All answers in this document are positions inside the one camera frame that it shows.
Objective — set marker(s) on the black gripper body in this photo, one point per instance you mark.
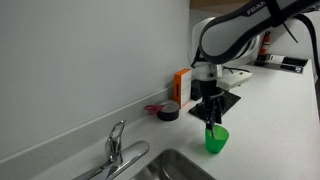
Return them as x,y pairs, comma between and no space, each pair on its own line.
210,88

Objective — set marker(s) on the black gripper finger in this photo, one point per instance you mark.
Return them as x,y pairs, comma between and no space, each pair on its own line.
204,111
217,110

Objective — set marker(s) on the blue capped pen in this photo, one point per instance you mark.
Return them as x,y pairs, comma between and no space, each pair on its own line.
211,128

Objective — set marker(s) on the white black Franka robot arm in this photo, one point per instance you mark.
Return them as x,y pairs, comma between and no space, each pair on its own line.
233,33

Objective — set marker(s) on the small black box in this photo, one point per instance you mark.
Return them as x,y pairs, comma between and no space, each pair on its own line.
194,91

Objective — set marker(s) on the black computer keyboard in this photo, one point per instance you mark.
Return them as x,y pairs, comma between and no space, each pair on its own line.
230,100

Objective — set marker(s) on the orange and white box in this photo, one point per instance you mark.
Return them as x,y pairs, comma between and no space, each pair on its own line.
182,87

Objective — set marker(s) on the green translucent plastic cup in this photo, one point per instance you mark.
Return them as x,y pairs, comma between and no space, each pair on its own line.
216,141

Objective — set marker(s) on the stainless steel sink basin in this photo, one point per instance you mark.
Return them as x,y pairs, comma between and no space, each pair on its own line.
173,166

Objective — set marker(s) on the flat black tray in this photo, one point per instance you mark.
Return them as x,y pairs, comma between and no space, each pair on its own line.
270,66

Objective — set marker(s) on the red fire extinguisher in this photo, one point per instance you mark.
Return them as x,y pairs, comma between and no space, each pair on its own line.
265,45

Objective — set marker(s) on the black rectangular device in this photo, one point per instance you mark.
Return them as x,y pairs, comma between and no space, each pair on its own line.
294,62

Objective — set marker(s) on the chrome sink faucet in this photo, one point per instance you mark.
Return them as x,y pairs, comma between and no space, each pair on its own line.
115,155

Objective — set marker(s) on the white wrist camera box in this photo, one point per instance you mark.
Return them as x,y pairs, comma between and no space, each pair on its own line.
235,80

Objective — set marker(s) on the black duct tape roll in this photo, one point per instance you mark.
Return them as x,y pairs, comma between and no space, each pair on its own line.
168,112

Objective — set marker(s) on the wooden wall cabinet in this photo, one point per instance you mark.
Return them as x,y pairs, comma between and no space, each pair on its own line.
213,3

